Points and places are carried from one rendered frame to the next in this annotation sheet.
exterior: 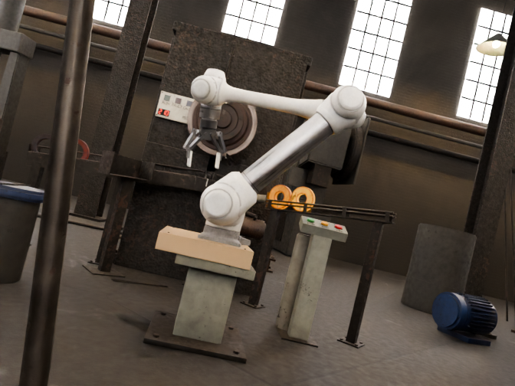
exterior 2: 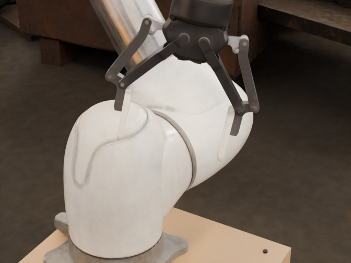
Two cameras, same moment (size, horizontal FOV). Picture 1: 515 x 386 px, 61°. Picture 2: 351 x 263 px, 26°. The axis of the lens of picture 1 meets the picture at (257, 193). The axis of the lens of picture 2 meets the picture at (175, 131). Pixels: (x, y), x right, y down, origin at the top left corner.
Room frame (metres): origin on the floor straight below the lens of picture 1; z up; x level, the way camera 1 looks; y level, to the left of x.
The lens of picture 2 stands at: (2.65, 0.79, 1.23)
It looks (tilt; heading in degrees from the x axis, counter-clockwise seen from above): 29 degrees down; 216
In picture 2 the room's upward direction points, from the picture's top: straight up
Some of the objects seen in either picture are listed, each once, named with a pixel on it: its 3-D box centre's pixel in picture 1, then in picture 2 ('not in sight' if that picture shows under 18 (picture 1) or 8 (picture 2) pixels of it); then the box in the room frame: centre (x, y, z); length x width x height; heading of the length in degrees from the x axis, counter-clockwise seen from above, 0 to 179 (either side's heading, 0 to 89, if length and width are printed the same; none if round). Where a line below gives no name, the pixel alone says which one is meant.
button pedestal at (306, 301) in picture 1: (311, 279); not in sight; (2.27, -0.37, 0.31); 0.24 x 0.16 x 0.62; 93
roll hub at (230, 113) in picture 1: (222, 119); not in sight; (2.86, 0.34, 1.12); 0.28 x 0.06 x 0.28; 93
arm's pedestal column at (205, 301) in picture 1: (205, 301); not in sight; (1.89, 0.11, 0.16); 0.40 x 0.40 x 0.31; 7
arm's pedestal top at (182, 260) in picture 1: (214, 261); not in sight; (1.89, 0.11, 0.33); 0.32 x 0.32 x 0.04; 7
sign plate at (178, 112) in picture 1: (176, 108); not in sight; (3.05, 0.69, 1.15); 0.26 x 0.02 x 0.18; 93
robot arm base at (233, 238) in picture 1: (225, 235); (107, 238); (1.89, 0.09, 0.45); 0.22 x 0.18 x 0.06; 92
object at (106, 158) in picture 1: (114, 214); not in sight; (2.69, 0.82, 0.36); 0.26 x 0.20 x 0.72; 128
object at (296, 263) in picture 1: (296, 281); not in sight; (2.42, -0.33, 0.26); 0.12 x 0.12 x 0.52
